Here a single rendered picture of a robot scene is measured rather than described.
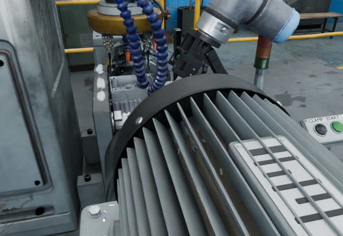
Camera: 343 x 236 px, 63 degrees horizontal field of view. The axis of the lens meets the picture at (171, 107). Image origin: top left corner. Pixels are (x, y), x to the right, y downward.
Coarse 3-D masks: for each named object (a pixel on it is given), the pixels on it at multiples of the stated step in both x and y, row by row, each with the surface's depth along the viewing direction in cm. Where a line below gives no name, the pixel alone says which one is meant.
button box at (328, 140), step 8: (304, 120) 72; (312, 120) 72; (320, 120) 72; (328, 120) 73; (336, 120) 73; (304, 128) 72; (312, 128) 71; (328, 128) 72; (320, 136) 70; (328, 136) 70; (336, 136) 71; (328, 144) 71; (336, 144) 73
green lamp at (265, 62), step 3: (255, 57) 118; (255, 60) 118; (258, 60) 117; (261, 60) 116; (264, 60) 116; (267, 60) 116; (255, 63) 119; (258, 63) 117; (261, 63) 116; (264, 63) 116; (267, 63) 117; (255, 66) 119; (258, 66) 118; (261, 66) 117; (264, 66) 117; (267, 66) 118
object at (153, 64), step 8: (120, 40) 109; (128, 40) 107; (112, 48) 106; (120, 48) 101; (152, 48) 106; (104, 56) 110; (112, 56) 99; (120, 56) 95; (152, 56) 98; (104, 64) 103; (112, 64) 96; (120, 64) 96; (128, 64) 97; (144, 64) 98; (152, 64) 99; (112, 72) 97; (120, 72) 97; (128, 72) 98; (152, 72) 100; (168, 72) 102; (168, 80) 104
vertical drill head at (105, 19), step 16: (112, 0) 63; (128, 0) 63; (96, 16) 62; (112, 16) 62; (144, 16) 63; (160, 16) 67; (96, 32) 66; (112, 32) 63; (144, 32) 65; (144, 48) 78
